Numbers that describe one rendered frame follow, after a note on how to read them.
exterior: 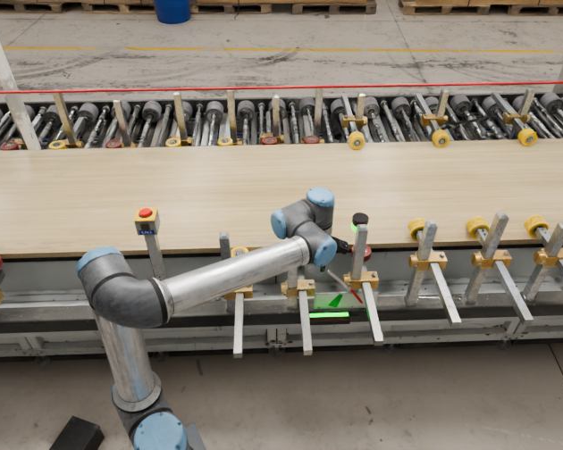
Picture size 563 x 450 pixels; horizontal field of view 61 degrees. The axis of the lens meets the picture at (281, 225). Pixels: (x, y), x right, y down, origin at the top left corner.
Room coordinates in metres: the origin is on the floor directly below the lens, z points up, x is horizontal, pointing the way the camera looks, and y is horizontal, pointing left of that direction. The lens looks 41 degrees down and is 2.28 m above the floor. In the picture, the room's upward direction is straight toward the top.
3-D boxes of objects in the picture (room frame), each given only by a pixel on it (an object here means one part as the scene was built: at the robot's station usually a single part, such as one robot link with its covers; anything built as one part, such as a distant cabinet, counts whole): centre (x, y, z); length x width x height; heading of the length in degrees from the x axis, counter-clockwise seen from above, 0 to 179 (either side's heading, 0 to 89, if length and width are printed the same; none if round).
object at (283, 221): (1.13, -0.04, 1.30); 0.12 x 0.12 x 0.09; 35
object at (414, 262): (1.30, -0.57, 0.95); 0.14 x 0.06 x 0.05; 92
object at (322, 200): (1.20, -0.12, 1.29); 0.10 x 0.09 x 0.12; 125
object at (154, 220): (1.26, 0.47, 1.18); 0.07 x 0.07 x 0.08; 2
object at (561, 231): (1.32, -1.04, 0.88); 0.04 x 0.04 x 0.48; 2
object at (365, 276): (1.29, -0.32, 0.85); 0.14 x 0.06 x 0.05; 92
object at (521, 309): (1.26, -0.83, 0.95); 0.50 x 0.04 x 0.04; 2
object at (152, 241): (1.26, 0.47, 0.93); 0.05 x 0.05 x 0.45; 2
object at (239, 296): (1.18, 0.16, 0.80); 0.44 x 0.03 x 0.04; 2
